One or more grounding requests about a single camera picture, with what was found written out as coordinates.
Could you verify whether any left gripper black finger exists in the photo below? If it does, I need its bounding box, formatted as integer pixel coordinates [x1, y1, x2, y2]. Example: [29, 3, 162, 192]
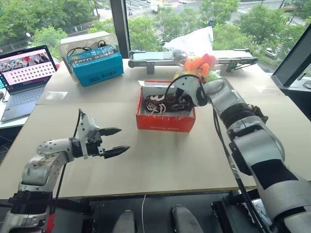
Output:
[100, 127, 122, 137]
[104, 145, 131, 160]

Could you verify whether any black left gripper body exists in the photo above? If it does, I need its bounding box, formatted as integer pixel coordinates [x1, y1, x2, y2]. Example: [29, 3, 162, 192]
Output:
[85, 131, 106, 158]

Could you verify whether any maroon shoe with white laces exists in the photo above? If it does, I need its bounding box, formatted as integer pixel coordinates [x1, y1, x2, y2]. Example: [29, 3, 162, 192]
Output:
[166, 93, 195, 112]
[142, 94, 169, 115]

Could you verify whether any red cardboard shoebox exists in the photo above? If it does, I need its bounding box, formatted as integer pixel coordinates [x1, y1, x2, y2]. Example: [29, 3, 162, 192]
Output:
[135, 80, 196, 133]

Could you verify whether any grey open laptop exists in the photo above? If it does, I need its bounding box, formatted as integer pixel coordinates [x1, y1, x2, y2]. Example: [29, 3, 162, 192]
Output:
[0, 45, 58, 122]

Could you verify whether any orange plush toy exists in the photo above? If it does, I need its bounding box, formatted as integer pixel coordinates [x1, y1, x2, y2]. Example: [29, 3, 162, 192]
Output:
[185, 53, 217, 76]

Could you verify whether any green plush toy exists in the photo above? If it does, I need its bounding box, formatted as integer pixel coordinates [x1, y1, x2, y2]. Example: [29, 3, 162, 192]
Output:
[205, 70, 222, 83]

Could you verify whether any small conveyor belt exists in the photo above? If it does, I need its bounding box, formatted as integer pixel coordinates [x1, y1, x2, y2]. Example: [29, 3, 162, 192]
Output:
[128, 48, 259, 75]

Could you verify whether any white plastic bag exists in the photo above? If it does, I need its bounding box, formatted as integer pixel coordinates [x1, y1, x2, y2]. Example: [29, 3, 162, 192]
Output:
[162, 26, 215, 61]

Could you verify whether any blue cardboard box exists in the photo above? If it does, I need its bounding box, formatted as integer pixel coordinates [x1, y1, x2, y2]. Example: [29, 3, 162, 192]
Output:
[67, 45, 124, 87]

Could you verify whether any grey rounded shape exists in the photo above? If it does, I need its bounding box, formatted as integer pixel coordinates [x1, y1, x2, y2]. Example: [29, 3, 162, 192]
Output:
[113, 209, 136, 233]
[171, 204, 204, 233]

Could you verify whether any dark window pillar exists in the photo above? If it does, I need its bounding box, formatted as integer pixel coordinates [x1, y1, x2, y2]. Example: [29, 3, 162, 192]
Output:
[110, 0, 131, 60]

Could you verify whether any white plastic container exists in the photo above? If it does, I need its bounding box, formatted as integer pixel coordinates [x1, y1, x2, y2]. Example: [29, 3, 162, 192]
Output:
[59, 31, 118, 64]

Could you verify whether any black monitor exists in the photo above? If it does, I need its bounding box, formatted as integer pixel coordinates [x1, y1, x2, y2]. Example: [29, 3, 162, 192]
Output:
[270, 24, 311, 87]

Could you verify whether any black floor equipment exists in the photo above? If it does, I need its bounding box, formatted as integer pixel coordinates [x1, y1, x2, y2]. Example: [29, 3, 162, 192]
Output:
[210, 198, 270, 233]

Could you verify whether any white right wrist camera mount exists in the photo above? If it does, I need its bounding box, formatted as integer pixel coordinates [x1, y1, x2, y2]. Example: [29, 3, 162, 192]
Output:
[174, 75, 203, 107]

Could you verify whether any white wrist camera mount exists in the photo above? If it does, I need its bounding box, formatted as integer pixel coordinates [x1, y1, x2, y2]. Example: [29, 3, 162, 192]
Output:
[77, 114, 101, 160]
[174, 75, 203, 107]

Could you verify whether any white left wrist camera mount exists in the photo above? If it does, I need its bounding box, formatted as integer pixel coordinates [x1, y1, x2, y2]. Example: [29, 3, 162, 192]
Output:
[77, 114, 101, 160]

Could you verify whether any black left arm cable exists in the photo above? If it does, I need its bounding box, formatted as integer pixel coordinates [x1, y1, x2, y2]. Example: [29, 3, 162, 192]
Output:
[55, 108, 85, 201]

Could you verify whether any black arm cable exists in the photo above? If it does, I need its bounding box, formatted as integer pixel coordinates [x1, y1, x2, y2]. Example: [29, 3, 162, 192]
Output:
[165, 74, 274, 233]
[55, 108, 85, 201]

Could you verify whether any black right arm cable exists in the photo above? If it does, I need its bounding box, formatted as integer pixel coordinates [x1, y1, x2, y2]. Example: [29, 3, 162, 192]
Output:
[165, 74, 274, 233]

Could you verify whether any thin white cable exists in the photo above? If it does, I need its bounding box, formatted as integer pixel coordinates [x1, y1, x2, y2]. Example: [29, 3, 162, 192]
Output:
[141, 193, 147, 233]

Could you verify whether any black cable with plug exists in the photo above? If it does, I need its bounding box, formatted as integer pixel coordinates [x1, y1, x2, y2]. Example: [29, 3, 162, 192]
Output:
[66, 40, 108, 59]

